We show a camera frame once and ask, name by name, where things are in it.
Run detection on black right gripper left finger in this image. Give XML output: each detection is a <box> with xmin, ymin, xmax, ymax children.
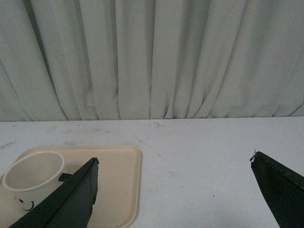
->
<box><xmin>11</xmin><ymin>158</ymin><xmax>99</xmax><ymax>228</ymax></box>

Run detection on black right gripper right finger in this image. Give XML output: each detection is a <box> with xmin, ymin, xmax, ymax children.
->
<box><xmin>250</xmin><ymin>152</ymin><xmax>304</xmax><ymax>228</ymax></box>

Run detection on white smiley face mug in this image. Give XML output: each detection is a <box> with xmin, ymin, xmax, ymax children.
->
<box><xmin>2</xmin><ymin>151</ymin><xmax>72</xmax><ymax>213</ymax></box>

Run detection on pale grey pleated curtain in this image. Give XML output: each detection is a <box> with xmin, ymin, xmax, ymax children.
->
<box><xmin>0</xmin><ymin>0</ymin><xmax>304</xmax><ymax>122</ymax></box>

